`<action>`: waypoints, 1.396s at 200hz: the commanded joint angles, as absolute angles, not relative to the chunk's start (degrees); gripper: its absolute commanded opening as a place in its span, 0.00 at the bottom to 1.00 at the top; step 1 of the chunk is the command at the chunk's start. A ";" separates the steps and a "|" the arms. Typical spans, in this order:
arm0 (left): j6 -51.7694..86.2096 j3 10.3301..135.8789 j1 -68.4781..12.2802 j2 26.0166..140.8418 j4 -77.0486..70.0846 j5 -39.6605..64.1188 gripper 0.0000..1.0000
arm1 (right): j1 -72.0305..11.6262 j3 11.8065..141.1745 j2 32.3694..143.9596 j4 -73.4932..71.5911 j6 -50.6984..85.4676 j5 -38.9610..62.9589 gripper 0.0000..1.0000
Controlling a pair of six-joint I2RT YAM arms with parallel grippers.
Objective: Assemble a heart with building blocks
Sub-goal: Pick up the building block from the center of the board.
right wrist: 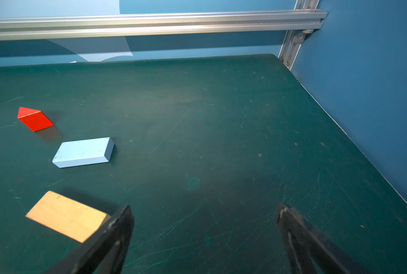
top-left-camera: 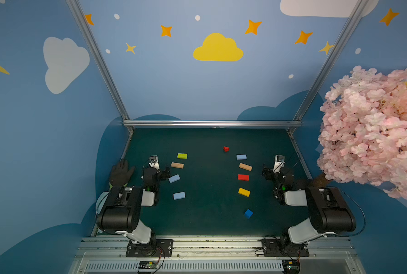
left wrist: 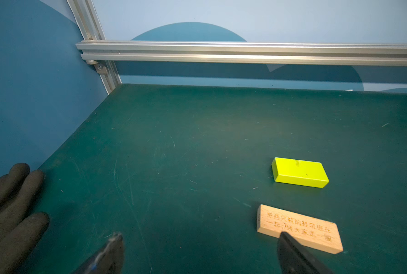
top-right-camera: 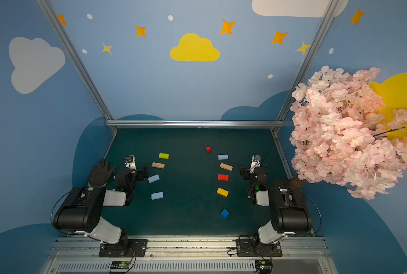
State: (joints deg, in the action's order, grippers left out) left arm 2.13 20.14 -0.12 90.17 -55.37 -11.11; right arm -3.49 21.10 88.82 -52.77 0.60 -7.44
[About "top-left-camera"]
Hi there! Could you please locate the light blue block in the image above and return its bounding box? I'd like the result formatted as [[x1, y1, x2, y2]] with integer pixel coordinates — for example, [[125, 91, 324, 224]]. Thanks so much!
[[169, 174, 180, 183], [173, 192, 186, 200], [236, 154, 247, 161]]

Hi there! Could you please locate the natural wood block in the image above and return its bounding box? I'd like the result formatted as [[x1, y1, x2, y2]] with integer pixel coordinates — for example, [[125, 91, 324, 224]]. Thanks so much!
[[239, 163, 253, 171], [171, 162, 185, 169]]

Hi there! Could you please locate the lime green block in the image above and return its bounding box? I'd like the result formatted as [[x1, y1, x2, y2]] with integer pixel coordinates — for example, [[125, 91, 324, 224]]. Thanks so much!
[[177, 153, 188, 159]]

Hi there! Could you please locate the red rectangular block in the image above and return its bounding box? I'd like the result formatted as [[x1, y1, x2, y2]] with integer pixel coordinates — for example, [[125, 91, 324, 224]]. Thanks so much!
[[238, 174, 249, 182]]

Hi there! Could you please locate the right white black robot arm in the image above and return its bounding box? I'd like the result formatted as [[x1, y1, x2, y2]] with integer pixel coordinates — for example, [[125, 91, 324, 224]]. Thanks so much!
[[262, 155, 356, 249]]

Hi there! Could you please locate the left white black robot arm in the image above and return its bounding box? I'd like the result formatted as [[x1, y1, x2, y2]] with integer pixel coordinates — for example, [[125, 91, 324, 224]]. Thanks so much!
[[96, 155, 170, 249]]

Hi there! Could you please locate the black green work glove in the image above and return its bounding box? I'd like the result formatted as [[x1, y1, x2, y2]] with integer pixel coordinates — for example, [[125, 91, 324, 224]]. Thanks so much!
[[108, 159, 136, 189]]

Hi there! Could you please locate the yellow rectangular block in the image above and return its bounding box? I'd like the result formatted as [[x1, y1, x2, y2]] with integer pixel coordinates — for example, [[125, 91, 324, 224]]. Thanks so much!
[[238, 188, 251, 197]]

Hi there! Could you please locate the dark blue small block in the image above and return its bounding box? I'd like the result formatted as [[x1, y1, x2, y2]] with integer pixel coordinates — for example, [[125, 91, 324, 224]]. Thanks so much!
[[244, 209, 253, 219]]

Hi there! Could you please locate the light blue plastic dustpan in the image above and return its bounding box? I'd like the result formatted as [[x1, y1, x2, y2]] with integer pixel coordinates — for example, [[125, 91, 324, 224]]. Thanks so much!
[[96, 192, 109, 215]]

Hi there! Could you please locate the right small circuit board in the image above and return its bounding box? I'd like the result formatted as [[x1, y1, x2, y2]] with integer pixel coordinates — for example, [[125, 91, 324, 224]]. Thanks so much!
[[282, 260, 301, 274]]

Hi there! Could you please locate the small circuit board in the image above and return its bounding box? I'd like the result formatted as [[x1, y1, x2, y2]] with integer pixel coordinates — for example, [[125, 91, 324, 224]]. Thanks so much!
[[138, 261, 158, 271], [282, 260, 301, 274]]

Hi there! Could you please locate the left small circuit board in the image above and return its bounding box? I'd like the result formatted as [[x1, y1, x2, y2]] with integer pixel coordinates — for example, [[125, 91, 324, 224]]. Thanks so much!
[[138, 261, 158, 271]]

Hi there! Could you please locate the pink artificial blossom tree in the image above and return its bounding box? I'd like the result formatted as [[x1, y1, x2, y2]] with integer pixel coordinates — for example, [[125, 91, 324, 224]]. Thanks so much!
[[317, 66, 407, 200]]

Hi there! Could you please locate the aluminium frame back crossbar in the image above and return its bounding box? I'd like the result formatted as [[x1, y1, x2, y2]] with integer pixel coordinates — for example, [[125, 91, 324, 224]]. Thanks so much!
[[123, 120, 302, 128]]

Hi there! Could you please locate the right aluminium frame post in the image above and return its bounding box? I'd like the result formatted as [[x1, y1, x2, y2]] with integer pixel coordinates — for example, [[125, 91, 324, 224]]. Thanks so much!
[[288, 0, 369, 137]]

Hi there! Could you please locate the aluminium frame post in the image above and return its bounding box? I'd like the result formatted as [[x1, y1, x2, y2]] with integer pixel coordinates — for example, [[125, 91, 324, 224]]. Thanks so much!
[[288, 0, 369, 137], [66, 0, 134, 136]]

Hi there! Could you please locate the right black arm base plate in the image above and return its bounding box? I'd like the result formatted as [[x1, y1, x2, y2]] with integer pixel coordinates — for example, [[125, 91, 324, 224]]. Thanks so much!
[[261, 237, 310, 258]]

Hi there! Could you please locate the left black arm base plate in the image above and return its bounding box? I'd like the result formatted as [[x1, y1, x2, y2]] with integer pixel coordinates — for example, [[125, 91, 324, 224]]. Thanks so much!
[[125, 239, 173, 258]]

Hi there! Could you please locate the aluminium frame rail front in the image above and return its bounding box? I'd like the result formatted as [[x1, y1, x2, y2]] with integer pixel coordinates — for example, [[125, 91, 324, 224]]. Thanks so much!
[[69, 235, 365, 274]]

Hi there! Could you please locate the left aluminium frame post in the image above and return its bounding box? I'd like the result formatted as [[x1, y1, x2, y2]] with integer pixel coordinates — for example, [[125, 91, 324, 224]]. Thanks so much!
[[66, 0, 134, 136]]

